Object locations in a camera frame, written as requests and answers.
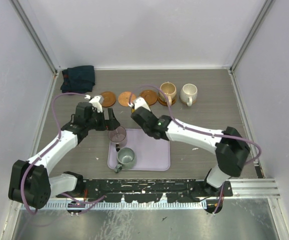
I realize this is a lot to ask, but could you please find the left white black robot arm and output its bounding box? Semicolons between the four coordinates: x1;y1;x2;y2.
8;102;120;209

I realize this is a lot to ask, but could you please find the white slotted cable duct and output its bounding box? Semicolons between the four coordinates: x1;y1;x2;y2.
41;199;207;210

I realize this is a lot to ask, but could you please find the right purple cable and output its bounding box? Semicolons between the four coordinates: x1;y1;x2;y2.
128;84;263;215

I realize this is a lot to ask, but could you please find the brown wooden round coaster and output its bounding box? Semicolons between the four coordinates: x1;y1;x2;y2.
157;97;177;107

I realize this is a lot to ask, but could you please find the dark brown wooden coaster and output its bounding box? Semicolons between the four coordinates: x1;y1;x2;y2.
139;89;158;106

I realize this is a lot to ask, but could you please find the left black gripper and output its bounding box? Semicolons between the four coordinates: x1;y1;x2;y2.
85;108;120;132

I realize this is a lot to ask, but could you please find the aluminium front rail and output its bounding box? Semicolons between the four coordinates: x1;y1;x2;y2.
9;178;281;200

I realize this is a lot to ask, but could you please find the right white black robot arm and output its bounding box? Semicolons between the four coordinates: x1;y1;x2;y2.
131;107;250;197

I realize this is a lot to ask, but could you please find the grey ceramic mug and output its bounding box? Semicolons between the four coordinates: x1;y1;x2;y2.
114;147;137;174

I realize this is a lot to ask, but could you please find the dark blue folded cloth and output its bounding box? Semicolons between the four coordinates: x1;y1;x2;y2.
60;65;96;94

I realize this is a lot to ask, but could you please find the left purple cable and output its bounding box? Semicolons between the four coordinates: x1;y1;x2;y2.
20;92;107;216

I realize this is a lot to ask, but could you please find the purple cable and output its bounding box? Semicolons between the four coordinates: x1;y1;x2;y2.
20;92;107;216
128;84;263;215

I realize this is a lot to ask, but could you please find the beige ceramic mug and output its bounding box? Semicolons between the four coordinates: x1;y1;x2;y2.
158;82;177;106

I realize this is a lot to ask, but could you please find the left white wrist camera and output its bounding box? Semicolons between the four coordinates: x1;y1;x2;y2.
84;94;104;113

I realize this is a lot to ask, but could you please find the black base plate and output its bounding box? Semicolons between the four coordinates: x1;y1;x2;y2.
69;178;233;203

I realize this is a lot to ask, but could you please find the purple glass mug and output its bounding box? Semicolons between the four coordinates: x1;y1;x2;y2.
108;126;128;152

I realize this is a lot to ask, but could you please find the white ceramic mug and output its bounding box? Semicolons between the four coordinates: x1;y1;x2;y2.
179;83;198;107

